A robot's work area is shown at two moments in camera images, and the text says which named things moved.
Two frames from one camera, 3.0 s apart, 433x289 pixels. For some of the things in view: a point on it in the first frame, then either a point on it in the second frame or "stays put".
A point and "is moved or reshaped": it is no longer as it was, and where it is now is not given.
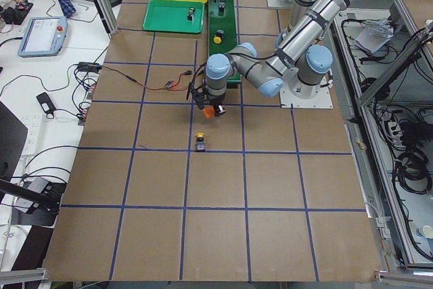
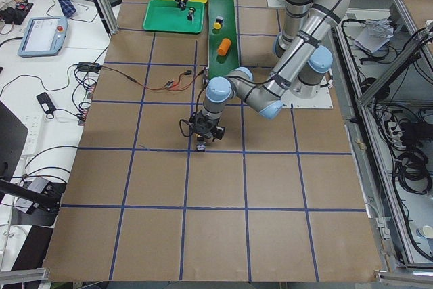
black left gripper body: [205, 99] to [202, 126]
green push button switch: [190, 17] stays put
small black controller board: [88, 66] stays put
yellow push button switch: [218, 36] to [218, 21]
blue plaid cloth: [66, 5] stays put
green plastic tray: [172, 15] stays put
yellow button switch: [200, 145] stays put
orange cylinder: [209, 112] is moved or reshaped
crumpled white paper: [373, 34] stays put
